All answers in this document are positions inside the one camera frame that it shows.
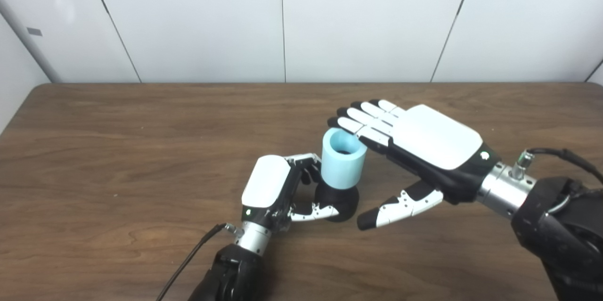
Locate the gray wall corner post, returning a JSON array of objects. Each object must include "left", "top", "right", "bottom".
[{"left": 0, "top": 0, "right": 62, "bottom": 83}]

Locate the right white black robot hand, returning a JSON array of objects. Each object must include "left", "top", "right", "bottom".
[{"left": 327, "top": 99, "right": 502, "bottom": 231}]

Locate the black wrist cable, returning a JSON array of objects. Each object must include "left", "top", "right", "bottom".
[
  {"left": 155, "top": 223, "right": 244, "bottom": 301},
  {"left": 508, "top": 147, "right": 603, "bottom": 186}
]

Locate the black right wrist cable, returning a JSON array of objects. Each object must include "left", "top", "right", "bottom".
[{"left": 508, "top": 147, "right": 603, "bottom": 186}]

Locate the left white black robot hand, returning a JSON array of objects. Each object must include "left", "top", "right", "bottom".
[{"left": 241, "top": 153, "right": 340, "bottom": 233}]

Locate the black flared nozzle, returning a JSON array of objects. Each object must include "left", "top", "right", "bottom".
[{"left": 314, "top": 181, "right": 360, "bottom": 223}]

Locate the light-blue hose piece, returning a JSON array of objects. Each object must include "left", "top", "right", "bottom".
[{"left": 321, "top": 128, "right": 368, "bottom": 190}]

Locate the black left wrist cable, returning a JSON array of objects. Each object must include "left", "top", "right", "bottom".
[{"left": 155, "top": 223, "right": 244, "bottom": 301}]

